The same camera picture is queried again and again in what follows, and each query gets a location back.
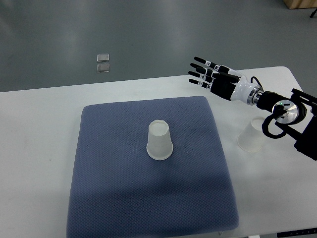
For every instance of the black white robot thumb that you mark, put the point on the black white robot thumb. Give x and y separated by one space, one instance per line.
227 70

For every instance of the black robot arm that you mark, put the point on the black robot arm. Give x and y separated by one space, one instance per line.
295 116

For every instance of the wooden furniture corner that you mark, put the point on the wooden furniture corner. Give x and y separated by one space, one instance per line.
300 4

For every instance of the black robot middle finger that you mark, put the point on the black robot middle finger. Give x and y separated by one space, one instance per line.
201 70

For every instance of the white paper cup on mat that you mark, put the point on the white paper cup on mat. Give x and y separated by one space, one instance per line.
159 145

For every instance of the upper metal floor plate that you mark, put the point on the upper metal floor plate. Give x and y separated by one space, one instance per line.
103 57

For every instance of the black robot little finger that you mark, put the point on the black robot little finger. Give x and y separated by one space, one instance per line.
200 83

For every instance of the blue fabric mat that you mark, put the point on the blue fabric mat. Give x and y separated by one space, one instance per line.
119 191

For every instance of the metal floor plate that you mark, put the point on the metal floor plate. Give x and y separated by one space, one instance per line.
103 67
103 57

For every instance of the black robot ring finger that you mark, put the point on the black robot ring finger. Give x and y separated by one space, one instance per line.
201 76

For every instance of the white paper cup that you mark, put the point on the white paper cup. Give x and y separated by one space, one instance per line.
251 139
159 145

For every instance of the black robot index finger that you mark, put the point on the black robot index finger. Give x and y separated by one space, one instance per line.
207 65

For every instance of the lower metal floor plate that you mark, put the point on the lower metal floor plate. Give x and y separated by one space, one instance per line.
103 67

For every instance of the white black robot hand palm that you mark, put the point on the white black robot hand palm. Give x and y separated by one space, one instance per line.
234 87

